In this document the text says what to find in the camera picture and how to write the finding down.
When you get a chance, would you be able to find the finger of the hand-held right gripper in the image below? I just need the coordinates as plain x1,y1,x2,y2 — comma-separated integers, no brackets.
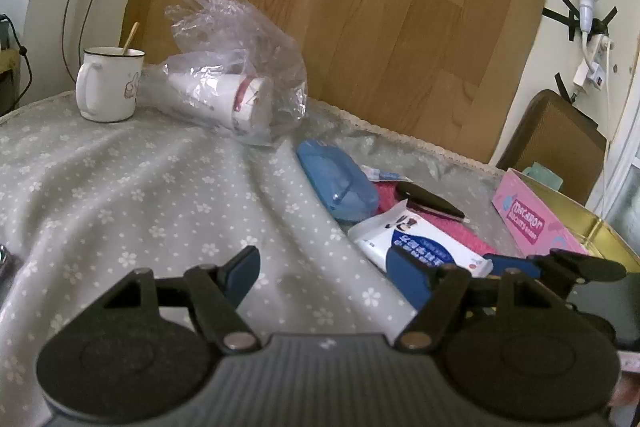
484,249,628,304

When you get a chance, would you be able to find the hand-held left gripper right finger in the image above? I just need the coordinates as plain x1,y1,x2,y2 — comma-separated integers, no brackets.
386,251,553,352

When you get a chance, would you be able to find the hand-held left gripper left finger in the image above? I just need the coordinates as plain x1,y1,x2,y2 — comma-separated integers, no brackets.
100,245,262,354

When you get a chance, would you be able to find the white wet wipes packet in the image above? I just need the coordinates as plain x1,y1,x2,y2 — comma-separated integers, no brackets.
347,199,494,280

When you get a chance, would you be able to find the pink tin box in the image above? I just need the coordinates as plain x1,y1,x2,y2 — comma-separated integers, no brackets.
491,167,640,275

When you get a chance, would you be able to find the pink towel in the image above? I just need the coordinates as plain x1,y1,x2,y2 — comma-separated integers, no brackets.
375,181,497,258

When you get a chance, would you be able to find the black case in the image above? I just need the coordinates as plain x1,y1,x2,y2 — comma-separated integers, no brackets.
395,182,466,222

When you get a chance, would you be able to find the blue plastic case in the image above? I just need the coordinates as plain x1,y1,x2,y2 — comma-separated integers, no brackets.
296,139,380,223

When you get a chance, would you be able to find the teal plastic cup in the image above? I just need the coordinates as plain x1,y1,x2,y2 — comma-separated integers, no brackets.
524,162,564,188

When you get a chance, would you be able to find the brown chair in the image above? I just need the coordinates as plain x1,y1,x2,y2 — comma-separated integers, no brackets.
495,89,608,208

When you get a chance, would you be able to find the grey floral tablecloth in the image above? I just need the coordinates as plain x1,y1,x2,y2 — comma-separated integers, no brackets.
0,89,640,427

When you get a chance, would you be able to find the stack of paper cups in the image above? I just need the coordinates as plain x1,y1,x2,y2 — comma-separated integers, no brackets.
167,72,274,134

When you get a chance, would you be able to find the white power strip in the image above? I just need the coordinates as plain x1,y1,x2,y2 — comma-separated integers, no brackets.
572,19,617,94

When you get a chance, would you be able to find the white enamel mug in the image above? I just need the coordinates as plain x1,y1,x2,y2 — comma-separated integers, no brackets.
76,47,146,124

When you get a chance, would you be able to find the clear plastic bag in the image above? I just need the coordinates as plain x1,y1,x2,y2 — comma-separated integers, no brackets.
140,0,308,146

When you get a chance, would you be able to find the black tape strip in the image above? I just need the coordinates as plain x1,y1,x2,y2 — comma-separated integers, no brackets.
542,0,583,42

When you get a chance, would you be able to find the wooden stick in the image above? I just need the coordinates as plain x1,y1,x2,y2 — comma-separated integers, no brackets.
120,22,140,56

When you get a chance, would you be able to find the wood-pattern board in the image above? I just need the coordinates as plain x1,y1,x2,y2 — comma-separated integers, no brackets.
120,0,556,165

